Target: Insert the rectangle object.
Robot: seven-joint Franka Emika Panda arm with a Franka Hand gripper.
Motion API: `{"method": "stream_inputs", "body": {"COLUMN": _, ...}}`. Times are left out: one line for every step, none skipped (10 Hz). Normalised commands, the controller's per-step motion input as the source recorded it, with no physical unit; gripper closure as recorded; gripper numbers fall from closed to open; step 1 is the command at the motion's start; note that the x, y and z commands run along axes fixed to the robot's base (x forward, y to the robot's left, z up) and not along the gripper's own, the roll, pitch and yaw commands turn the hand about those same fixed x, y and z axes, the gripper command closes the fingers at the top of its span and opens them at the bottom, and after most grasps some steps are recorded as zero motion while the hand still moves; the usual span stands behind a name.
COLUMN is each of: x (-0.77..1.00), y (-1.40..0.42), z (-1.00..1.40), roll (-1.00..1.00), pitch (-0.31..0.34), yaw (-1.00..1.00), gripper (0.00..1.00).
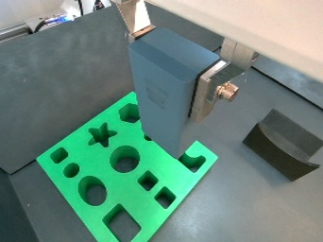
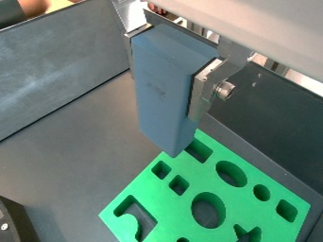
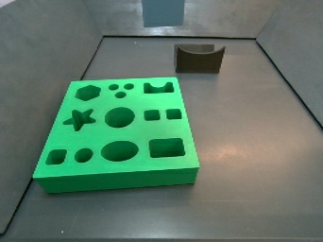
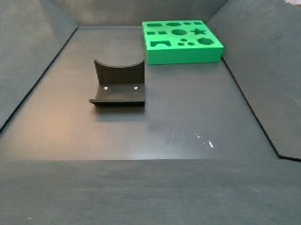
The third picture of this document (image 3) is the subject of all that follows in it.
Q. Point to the dark rectangular notched block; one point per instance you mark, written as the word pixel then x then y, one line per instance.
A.
pixel 197 58

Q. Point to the green shape sorter board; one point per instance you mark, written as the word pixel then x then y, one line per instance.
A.
pixel 120 136

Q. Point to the blue-grey panel on back wall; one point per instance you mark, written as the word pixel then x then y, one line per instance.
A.
pixel 162 12

